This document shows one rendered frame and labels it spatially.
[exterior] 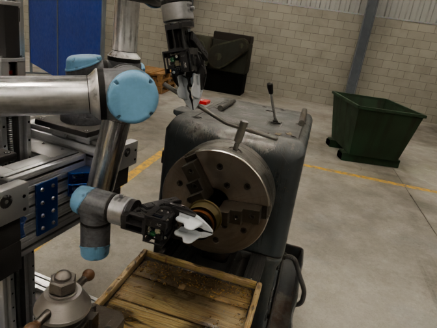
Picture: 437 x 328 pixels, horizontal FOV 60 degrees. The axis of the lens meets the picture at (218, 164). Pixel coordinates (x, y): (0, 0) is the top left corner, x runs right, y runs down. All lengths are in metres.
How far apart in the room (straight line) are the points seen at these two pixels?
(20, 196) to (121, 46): 0.63
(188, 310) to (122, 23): 0.94
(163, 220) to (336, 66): 10.33
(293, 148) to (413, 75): 10.27
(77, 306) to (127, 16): 1.02
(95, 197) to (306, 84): 10.28
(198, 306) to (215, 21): 10.60
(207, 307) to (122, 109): 0.53
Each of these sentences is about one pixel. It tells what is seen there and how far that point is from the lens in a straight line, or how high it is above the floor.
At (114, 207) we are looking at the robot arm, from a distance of 0.95.
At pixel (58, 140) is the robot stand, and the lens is 1.46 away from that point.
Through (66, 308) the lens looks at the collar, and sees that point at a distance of 0.60.
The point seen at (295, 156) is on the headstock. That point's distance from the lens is 1.14.
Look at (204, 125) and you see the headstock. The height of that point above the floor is 1.25.
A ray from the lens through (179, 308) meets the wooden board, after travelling 0.99.
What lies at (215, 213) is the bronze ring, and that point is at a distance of 0.95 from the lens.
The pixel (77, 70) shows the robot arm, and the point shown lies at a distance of 1.37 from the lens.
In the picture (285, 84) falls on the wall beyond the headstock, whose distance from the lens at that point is 11.08.
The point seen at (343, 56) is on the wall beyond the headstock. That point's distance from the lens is 11.04.
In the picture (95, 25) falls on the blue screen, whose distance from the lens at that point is 6.12.
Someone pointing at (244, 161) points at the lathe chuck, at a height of 1.22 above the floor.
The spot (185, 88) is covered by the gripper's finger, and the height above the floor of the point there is 1.38.
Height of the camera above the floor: 1.54
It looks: 19 degrees down
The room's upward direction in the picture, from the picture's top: 8 degrees clockwise
